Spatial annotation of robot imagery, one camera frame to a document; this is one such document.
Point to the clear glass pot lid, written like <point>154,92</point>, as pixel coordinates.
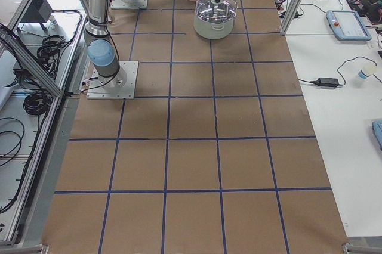
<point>211,11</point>

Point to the pale green cooking pot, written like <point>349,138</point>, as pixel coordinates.
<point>211,29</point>

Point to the blue teach pendant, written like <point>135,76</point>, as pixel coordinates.
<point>347,26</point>

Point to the black power adapter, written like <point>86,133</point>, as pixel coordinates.
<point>327,82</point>

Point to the white plastic cup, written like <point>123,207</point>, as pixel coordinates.
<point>365,72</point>

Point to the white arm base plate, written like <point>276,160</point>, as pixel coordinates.
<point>121,87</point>
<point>129,4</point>

